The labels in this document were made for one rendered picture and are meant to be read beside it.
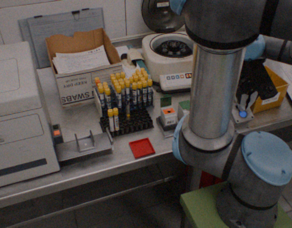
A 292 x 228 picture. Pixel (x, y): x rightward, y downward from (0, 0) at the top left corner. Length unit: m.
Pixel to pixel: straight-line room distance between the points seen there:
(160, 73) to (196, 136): 0.59
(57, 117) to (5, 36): 0.43
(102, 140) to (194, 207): 0.35
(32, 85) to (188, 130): 0.39
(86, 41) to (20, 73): 0.57
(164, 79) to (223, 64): 0.73
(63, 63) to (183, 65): 0.48
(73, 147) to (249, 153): 0.54
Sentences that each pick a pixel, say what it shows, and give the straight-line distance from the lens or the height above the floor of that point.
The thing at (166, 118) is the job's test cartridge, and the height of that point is 0.94.
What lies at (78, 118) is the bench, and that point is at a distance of 1.16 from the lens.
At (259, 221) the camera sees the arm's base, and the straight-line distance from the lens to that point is 0.83.
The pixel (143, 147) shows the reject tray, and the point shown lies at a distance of 1.03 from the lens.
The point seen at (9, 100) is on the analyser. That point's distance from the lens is 0.81.
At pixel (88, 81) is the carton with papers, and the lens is 1.17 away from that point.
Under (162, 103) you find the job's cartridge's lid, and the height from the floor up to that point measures 0.97.
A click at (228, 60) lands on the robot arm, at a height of 1.37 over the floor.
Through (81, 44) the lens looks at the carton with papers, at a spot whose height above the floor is 0.96.
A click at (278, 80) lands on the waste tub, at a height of 0.96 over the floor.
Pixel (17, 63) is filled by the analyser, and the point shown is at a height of 1.17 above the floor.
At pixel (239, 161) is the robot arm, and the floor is 1.11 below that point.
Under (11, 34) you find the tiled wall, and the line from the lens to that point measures 1.43.
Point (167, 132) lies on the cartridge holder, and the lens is 1.06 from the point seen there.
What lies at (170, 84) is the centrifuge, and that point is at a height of 0.91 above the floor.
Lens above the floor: 1.64
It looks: 42 degrees down
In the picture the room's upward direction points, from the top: straight up
